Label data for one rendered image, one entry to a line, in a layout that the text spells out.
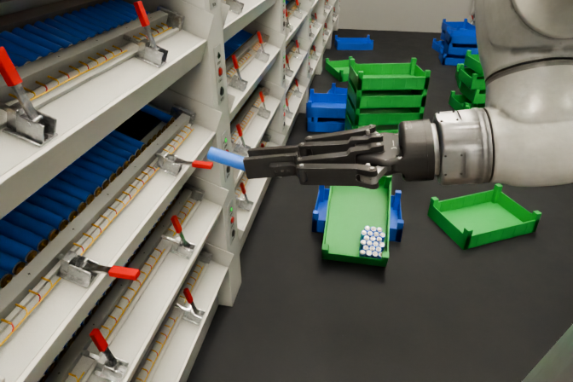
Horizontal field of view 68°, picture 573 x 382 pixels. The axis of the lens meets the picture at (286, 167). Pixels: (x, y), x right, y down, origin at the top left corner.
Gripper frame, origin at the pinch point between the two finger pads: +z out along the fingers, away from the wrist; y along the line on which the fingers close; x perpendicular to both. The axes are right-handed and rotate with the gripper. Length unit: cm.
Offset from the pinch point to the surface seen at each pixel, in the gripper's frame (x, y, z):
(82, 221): 2.6, 8.0, 25.3
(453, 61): 76, -279, -69
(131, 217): 6.8, 1.7, 22.9
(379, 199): 57, -75, -12
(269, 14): -4, -101, 20
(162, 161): 4.6, -11.9, 23.3
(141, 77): -11.9, -6.4, 18.4
